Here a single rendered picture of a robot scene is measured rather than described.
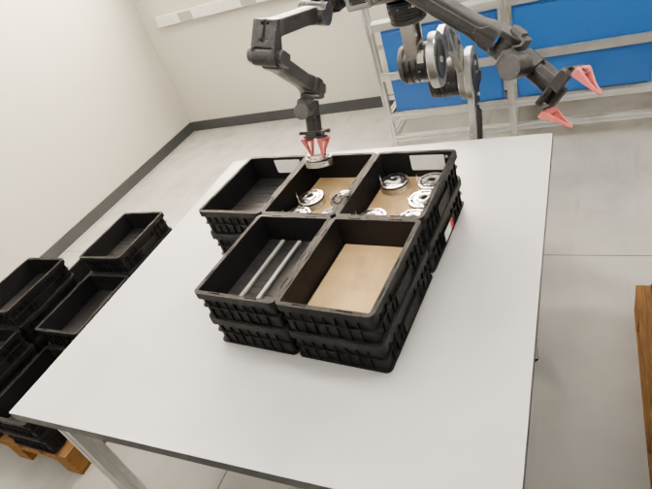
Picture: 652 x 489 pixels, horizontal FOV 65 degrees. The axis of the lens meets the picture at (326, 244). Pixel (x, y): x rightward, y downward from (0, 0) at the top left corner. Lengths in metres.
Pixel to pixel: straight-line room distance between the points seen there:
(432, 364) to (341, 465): 0.35
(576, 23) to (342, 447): 2.75
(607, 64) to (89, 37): 3.97
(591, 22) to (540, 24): 0.26
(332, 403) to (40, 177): 3.57
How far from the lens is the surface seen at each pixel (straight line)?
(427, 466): 1.28
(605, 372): 2.30
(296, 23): 1.72
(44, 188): 4.60
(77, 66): 4.98
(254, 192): 2.20
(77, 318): 2.95
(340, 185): 2.02
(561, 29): 3.45
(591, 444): 2.12
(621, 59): 3.54
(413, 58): 2.02
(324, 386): 1.47
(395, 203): 1.82
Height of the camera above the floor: 1.81
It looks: 35 degrees down
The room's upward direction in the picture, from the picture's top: 20 degrees counter-clockwise
